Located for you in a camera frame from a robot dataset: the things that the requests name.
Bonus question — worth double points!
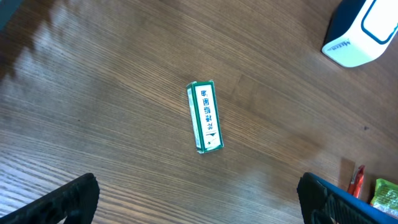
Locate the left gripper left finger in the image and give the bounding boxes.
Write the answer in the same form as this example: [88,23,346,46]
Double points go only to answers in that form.
[1,173,100,224]

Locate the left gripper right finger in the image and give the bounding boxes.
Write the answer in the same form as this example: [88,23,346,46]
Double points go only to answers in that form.
[297,172,397,224]

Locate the red snack packet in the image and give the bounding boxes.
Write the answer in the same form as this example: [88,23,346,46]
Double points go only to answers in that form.
[347,165,366,198]

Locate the green snack bag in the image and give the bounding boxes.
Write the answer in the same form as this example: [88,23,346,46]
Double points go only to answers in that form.
[371,179,398,218]

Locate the small green box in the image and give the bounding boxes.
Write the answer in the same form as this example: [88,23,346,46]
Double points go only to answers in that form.
[186,80,224,154]

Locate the white barcode scanner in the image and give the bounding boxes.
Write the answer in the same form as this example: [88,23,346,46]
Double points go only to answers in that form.
[322,0,397,68]

